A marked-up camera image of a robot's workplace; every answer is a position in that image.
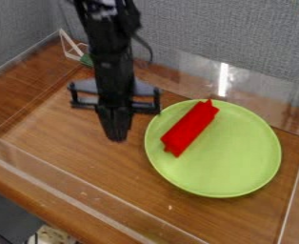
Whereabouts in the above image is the green round plate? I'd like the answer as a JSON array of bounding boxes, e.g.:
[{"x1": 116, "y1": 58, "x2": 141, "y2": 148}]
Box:
[{"x1": 145, "y1": 100, "x2": 283, "y2": 198}]

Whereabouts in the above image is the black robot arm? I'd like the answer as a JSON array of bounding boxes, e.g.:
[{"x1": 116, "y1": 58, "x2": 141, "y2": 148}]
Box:
[{"x1": 68, "y1": 0, "x2": 160, "y2": 142}]

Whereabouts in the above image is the red block object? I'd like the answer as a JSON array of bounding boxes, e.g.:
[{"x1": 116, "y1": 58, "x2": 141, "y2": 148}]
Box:
[{"x1": 160, "y1": 99, "x2": 220, "y2": 157}]

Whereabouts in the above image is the orange toy carrot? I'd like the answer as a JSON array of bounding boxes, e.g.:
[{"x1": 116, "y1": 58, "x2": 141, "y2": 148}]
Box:
[{"x1": 80, "y1": 53, "x2": 95, "y2": 68}]

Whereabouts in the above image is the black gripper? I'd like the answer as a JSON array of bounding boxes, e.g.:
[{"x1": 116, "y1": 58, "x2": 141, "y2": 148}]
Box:
[{"x1": 68, "y1": 51, "x2": 160, "y2": 142}]

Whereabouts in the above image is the black cable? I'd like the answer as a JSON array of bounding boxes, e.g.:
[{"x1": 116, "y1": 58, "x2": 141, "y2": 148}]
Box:
[{"x1": 131, "y1": 32, "x2": 155, "y2": 65}]

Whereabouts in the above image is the clear acrylic enclosure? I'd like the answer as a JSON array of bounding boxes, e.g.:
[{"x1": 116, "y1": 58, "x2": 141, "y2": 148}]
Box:
[{"x1": 0, "y1": 36, "x2": 299, "y2": 244}]

